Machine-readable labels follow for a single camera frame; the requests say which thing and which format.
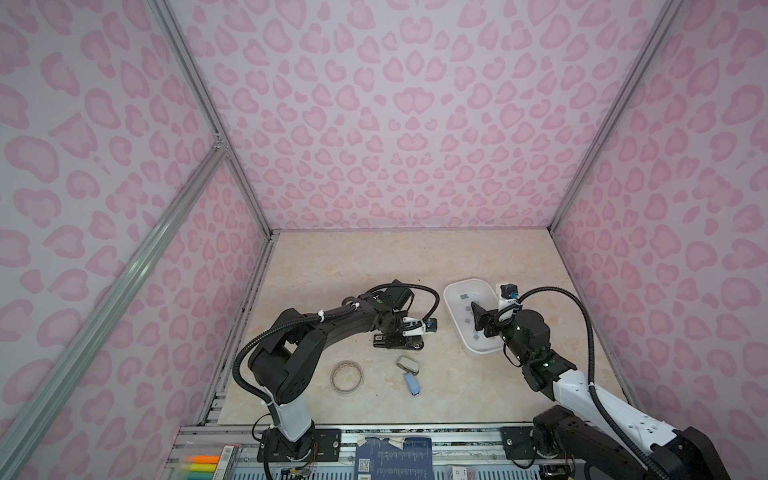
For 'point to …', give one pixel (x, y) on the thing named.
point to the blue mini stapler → (412, 384)
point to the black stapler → (398, 341)
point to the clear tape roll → (347, 377)
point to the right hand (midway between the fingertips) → (486, 299)
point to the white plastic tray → (459, 295)
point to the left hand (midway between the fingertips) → (410, 330)
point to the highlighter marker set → (200, 467)
